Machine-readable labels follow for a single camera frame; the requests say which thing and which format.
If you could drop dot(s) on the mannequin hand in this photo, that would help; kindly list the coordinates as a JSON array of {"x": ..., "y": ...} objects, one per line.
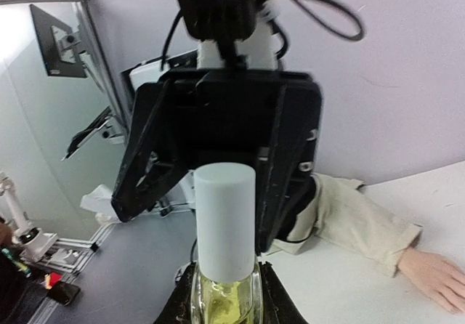
[{"x": 436, "y": 277}]

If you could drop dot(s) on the aluminium frame post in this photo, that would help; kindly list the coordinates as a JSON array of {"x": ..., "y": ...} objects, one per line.
[{"x": 94, "y": 45}]

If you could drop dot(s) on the white nail polish bottle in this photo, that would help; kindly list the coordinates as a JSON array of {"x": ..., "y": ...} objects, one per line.
[{"x": 238, "y": 302}]

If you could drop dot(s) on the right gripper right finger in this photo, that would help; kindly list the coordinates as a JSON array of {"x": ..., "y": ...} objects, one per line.
[{"x": 278, "y": 305}]

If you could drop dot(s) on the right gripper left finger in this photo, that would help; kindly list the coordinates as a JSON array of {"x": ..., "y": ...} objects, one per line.
[{"x": 177, "y": 308}]

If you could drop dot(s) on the wall mounted black monitor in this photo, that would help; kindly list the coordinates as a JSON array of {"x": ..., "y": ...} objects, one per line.
[{"x": 60, "y": 46}]

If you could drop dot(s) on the small white desk robot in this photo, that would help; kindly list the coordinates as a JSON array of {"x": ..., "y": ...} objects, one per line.
[{"x": 34, "y": 240}]

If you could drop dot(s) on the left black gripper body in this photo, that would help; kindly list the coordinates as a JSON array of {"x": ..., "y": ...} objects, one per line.
[{"x": 236, "y": 111}]

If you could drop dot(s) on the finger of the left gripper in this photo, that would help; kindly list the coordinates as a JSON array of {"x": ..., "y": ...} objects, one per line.
[
  {"x": 161, "y": 148},
  {"x": 284, "y": 178}
]

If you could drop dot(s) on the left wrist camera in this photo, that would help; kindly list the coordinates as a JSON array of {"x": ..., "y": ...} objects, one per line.
[{"x": 219, "y": 20}]

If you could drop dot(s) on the beige sleeve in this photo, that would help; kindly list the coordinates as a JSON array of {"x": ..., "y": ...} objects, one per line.
[{"x": 340, "y": 213}]

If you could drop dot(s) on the black tablet on arm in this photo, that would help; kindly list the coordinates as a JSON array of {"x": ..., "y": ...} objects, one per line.
[{"x": 105, "y": 124}]

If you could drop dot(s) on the black smartphone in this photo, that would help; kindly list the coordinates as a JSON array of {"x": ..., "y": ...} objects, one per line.
[{"x": 63, "y": 293}]

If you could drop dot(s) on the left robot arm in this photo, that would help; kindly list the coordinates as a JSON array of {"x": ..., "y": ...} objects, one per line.
[{"x": 254, "y": 53}]

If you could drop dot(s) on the seated person in black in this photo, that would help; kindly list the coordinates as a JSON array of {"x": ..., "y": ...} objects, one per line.
[{"x": 20, "y": 296}]

